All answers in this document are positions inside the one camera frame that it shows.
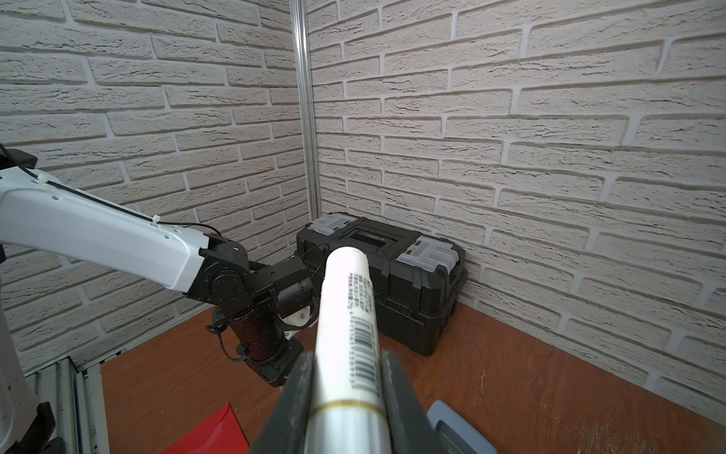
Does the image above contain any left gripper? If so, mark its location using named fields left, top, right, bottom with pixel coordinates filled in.
left=226, top=308, right=315, bottom=387

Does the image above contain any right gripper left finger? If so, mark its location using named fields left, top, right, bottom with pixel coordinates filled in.
left=249, top=352, right=314, bottom=454

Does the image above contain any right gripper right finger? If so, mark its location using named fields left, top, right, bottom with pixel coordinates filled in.
left=381, top=350, right=445, bottom=454

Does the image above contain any red envelope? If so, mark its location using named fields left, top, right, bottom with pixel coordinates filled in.
left=163, top=404, right=250, bottom=454

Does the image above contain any white glue stick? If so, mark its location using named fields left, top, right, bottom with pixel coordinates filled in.
left=304, top=247, right=392, bottom=453

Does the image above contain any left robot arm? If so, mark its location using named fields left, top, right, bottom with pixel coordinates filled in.
left=1, top=149, right=318, bottom=387

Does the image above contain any grey hole punch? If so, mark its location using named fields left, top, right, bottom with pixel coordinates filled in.
left=427, top=400, right=497, bottom=454

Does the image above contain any black plastic toolbox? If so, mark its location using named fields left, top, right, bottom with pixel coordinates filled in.
left=296, top=212, right=468, bottom=357

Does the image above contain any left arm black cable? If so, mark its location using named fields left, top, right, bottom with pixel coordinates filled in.
left=0, top=141, right=223, bottom=236

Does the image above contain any aluminium rail frame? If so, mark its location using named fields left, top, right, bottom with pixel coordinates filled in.
left=26, top=358, right=111, bottom=454

